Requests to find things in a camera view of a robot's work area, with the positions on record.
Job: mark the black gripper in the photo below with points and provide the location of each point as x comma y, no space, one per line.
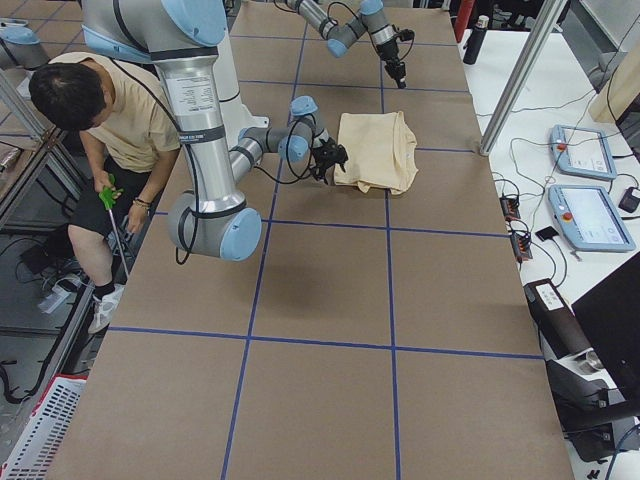
389,53
326,153

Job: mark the cream long-sleeve graphic shirt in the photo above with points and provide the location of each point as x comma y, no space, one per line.
380,150

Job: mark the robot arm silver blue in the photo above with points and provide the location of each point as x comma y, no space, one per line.
370,19
183,40

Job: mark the black water bottle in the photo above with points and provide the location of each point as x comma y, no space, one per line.
475,40

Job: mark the red cylinder bottle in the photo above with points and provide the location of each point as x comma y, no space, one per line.
462,18

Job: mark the upper blue teach pendant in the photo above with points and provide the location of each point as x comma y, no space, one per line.
583,152

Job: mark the blue teach pendant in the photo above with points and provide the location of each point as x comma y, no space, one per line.
583,152
588,219

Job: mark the seated person in beige shirt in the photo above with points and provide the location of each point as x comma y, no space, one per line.
119,111

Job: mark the lower blue teach pendant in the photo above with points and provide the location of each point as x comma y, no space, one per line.
588,219

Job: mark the small black power adapter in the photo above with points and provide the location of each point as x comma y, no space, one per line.
630,200

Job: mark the black box with label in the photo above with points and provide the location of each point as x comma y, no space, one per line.
555,319

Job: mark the black monitor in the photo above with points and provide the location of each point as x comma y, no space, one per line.
608,315

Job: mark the white red plastic basket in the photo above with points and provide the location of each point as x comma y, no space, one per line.
48,424

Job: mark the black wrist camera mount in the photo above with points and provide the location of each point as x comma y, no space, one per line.
404,35

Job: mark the aluminium frame post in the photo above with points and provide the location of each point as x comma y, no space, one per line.
537,37

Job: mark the green-handled grabber tool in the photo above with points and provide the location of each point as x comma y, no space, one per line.
115,225

